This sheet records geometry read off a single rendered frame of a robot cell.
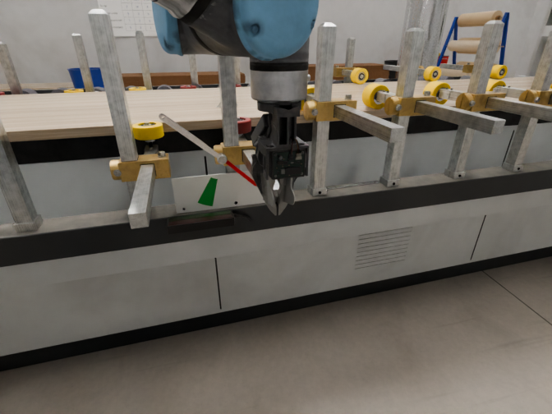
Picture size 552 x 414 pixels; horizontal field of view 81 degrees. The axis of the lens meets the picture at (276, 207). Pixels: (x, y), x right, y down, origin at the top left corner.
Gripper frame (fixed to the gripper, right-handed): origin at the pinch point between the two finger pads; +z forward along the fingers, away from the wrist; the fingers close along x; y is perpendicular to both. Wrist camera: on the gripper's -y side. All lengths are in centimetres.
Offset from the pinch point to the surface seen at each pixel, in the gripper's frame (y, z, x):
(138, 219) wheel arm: -0.7, -0.5, -25.0
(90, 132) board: -46, -7, -41
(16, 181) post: -27, 0, -53
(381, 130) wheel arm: -4.0, -12.5, 23.5
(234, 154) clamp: -26.7, -3.0, -3.7
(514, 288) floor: -38, 82, 135
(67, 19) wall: -746, -76, -211
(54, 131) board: -46, -8, -49
